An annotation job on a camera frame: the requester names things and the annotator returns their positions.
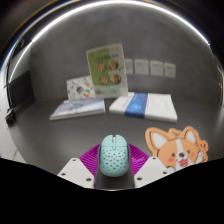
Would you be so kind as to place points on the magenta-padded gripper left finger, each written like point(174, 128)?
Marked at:
point(75, 171)

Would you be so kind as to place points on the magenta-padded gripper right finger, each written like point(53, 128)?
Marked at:
point(151, 170)

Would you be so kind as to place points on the mint green perforated computer mouse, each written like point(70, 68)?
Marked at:
point(114, 156)

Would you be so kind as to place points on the orange corgi-shaped mouse pad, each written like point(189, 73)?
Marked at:
point(178, 150)

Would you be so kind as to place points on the pale grey illustrated book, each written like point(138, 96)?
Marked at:
point(78, 108)

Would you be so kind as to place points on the white book with blue band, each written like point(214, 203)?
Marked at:
point(156, 106)

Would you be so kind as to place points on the small white illustrated card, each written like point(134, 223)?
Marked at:
point(80, 88)

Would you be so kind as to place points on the small black device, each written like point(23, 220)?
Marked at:
point(10, 117)

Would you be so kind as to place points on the black monitor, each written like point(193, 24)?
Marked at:
point(20, 91)

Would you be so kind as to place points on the green food-print booklet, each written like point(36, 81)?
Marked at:
point(106, 68)

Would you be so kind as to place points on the white wall socket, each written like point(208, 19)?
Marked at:
point(129, 66)
point(170, 70)
point(141, 67)
point(156, 68)

